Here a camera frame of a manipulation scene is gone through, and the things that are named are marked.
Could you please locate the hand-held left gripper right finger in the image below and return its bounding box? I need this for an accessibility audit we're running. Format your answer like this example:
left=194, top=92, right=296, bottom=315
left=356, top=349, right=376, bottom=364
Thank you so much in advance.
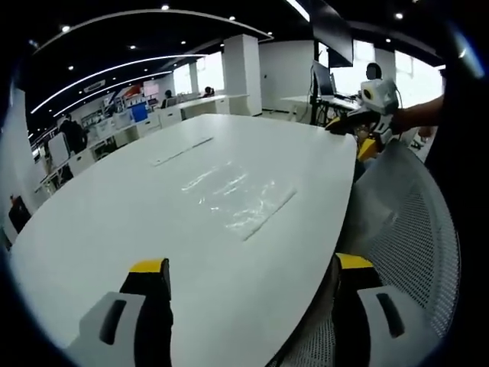
left=330, top=252, right=440, bottom=367

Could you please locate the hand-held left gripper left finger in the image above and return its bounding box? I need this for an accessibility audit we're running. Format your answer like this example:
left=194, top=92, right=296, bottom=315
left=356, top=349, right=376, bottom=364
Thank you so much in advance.
left=63, top=258, right=175, bottom=367

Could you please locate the large clear food packaging bag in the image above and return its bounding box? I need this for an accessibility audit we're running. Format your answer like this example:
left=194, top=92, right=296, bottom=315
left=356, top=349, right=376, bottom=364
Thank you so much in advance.
left=180, top=159, right=299, bottom=242

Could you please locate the white office desk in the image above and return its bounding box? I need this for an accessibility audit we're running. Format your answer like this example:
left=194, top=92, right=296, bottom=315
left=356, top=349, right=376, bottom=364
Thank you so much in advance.
left=280, top=93, right=362, bottom=125

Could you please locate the black computer monitor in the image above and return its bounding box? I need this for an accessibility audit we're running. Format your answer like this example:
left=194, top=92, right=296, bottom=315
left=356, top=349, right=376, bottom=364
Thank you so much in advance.
left=310, top=60, right=338, bottom=97

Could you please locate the black hanging screen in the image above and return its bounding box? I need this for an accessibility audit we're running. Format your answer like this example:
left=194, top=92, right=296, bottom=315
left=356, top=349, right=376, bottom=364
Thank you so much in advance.
left=312, top=15, right=355, bottom=69

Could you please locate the grey mesh office chair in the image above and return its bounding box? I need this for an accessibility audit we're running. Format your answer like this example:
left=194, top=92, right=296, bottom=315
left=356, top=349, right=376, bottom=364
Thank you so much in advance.
left=267, top=140, right=464, bottom=367

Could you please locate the dark office chair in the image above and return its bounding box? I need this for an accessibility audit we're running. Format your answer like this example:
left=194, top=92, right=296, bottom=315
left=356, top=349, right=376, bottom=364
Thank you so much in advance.
left=7, top=194, right=32, bottom=235

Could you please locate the long white desk row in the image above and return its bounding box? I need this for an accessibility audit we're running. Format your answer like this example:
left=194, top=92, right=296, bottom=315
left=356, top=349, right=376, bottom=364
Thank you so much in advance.
left=158, top=93, right=231, bottom=122

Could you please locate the blue storage box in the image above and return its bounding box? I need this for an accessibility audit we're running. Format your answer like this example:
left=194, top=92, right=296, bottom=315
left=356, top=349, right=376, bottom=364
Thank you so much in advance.
left=130, top=103, right=150, bottom=123

